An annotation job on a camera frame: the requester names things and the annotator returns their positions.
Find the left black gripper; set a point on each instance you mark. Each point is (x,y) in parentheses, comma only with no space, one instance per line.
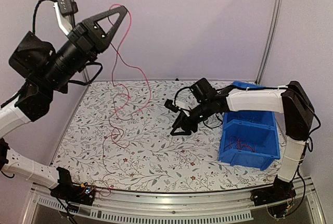
(89,36)

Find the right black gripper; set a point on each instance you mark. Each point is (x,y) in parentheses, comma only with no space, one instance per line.
(186,122)

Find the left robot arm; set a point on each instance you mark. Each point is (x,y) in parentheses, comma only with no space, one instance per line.
(45,71)

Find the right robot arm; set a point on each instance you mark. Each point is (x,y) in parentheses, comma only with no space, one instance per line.
(294,115)

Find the blue three-compartment bin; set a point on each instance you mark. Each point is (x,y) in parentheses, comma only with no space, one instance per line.
(249,139)

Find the floral table mat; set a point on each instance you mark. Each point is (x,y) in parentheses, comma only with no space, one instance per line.
(120,137)

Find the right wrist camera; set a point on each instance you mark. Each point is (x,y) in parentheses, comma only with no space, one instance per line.
(169,104)

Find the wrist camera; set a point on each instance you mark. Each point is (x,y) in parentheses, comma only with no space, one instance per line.
(169,104)
(65,11)

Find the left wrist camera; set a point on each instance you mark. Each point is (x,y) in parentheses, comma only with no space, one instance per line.
(65,11)

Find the aluminium front rail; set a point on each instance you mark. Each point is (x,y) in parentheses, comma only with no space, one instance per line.
(222,206)

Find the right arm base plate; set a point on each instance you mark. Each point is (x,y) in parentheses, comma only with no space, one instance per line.
(270,195)

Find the right aluminium frame post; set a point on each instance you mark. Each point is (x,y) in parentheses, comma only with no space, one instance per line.
(269,40)

